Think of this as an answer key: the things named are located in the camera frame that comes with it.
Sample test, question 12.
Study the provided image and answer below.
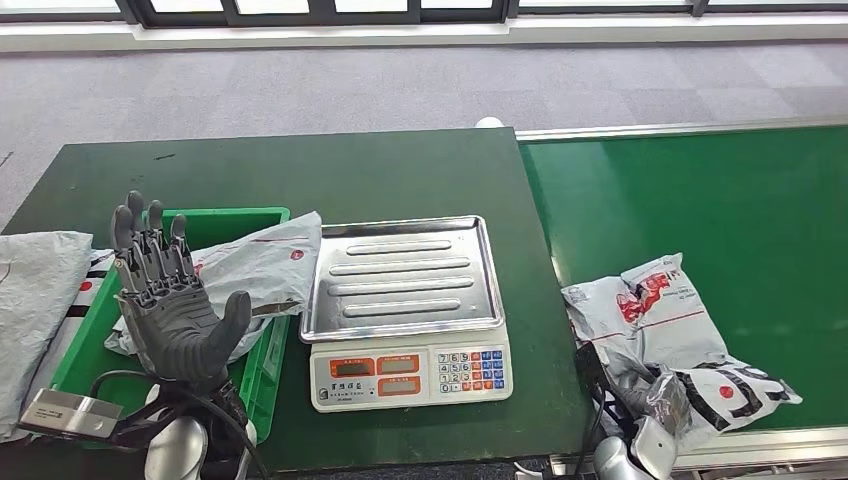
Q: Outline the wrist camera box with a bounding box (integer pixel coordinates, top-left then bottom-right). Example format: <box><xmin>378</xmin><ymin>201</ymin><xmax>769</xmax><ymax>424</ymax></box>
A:
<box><xmin>18</xmin><ymin>388</ymin><xmax>124</xmax><ymax>442</ymax></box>
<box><xmin>574</xmin><ymin>341</ymin><xmax>621</xmax><ymax>425</ymax></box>

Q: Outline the plain grey parcel bag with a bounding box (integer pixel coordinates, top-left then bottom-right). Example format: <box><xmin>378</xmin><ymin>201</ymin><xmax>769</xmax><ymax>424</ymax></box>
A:
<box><xmin>0</xmin><ymin>231</ymin><xmax>94</xmax><ymax>442</ymax></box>

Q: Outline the white scale with steel tray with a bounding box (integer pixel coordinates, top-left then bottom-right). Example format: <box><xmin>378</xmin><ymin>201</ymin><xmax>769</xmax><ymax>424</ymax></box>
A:
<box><xmin>299</xmin><ymin>215</ymin><xmax>515</xmax><ymax>414</ymax></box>

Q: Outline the green plastic crate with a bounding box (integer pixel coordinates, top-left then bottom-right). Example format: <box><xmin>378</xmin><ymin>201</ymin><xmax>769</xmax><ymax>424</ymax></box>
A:
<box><xmin>49</xmin><ymin>207</ymin><xmax>293</xmax><ymax>446</ymax></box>

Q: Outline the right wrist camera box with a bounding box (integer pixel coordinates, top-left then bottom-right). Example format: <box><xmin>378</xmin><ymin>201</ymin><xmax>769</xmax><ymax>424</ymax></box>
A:
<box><xmin>574</xmin><ymin>341</ymin><xmax>621</xmax><ymax>425</ymax></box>

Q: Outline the grey parcel with red line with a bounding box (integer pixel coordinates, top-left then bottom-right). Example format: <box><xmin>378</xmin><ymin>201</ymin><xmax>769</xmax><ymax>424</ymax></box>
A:
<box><xmin>104</xmin><ymin>210</ymin><xmax>324</xmax><ymax>364</ymax></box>

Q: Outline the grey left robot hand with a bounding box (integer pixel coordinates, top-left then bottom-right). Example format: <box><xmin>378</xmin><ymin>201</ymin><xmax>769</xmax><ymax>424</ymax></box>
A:
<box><xmin>109</xmin><ymin>190</ymin><xmax>254</xmax><ymax>392</ymax></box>

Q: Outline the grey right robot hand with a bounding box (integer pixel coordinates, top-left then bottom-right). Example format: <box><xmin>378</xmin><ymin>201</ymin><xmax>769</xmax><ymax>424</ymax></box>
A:
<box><xmin>616</xmin><ymin>367</ymin><xmax>694</xmax><ymax>439</ymax></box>

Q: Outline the green conveyor belt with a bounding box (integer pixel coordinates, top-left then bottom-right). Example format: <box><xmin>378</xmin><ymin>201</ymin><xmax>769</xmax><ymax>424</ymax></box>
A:
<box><xmin>515</xmin><ymin>117</ymin><xmax>848</xmax><ymax>480</ymax></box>

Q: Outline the grey parcel with black logo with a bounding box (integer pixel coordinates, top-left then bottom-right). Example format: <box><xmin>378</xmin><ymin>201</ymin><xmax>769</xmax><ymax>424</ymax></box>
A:
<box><xmin>561</xmin><ymin>252</ymin><xmax>804</xmax><ymax>455</ymax></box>

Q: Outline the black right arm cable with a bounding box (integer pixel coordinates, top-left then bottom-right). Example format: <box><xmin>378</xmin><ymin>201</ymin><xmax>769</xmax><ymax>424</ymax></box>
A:
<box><xmin>572</xmin><ymin>397</ymin><xmax>607</xmax><ymax>480</ymax></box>

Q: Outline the white window sill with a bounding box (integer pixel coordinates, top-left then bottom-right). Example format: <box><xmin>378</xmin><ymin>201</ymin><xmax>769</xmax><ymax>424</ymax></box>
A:
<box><xmin>0</xmin><ymin>13</ymin><xmax>848</xmax><ymax>54</ymax></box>

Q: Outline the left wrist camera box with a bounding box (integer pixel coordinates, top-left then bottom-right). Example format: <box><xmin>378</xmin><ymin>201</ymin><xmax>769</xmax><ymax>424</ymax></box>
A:
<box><xmin>18</xmin><ymin>388</ymin><xmax>124</xmax><ymax>442</ymax></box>

